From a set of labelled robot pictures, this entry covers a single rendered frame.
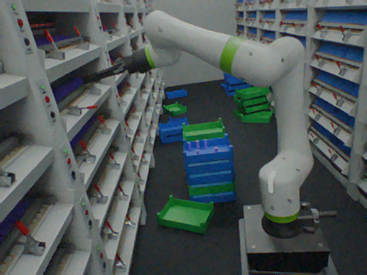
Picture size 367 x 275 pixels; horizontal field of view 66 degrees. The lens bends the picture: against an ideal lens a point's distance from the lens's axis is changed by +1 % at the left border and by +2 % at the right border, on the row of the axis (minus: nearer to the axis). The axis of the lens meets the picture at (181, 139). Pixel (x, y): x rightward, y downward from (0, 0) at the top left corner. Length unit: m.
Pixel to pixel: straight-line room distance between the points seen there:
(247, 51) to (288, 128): 0.35
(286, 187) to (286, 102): 0.29
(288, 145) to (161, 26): 0.62
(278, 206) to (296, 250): 0.15
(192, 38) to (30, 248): 0.74
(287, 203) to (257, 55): 0.50
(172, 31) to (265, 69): 0.35
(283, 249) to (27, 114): 0.89
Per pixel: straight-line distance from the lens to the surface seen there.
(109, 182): 1.31
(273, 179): 0.98
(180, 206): 1.90
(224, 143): 1.90
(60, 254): 0.98
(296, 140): 1.09
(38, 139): 0.82
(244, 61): 0.87
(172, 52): 1.14
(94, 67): 1.45
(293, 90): 1.03
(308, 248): 1.09
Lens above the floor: 1.16
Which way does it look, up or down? 24 degrees down
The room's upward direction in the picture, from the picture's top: 9 degrees counter-clockwise
